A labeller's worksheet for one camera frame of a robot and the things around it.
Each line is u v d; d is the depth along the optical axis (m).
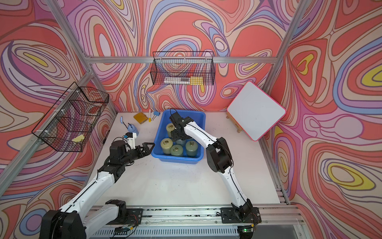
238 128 1.06
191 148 0.89
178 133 0.72
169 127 0.99
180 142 0.98
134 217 0.72
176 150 0.88
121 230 0.72
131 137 0.75
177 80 0.82
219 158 0.58
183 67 0.98
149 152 0.74
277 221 0.74
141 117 1.17
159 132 0.93
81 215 0.42
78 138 0.71
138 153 0.72
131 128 0.99
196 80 0.82
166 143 0.91
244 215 0.64
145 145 0.73
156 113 1.19
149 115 1.16
